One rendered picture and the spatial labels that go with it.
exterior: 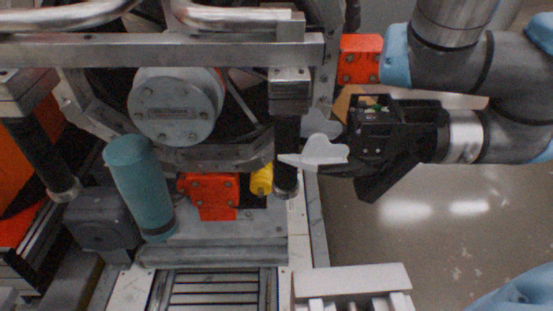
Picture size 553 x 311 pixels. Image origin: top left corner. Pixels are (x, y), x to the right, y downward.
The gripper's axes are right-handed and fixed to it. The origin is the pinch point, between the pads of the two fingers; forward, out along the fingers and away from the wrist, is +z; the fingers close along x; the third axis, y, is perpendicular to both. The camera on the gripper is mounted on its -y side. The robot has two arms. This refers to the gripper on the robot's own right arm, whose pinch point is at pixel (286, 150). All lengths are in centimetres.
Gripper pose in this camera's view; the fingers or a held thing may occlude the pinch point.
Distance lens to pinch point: 45.1
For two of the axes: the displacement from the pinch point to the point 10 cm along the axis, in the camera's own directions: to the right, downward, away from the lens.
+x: 0.2, 6.7, -7.4
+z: -10.0, 0.1, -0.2
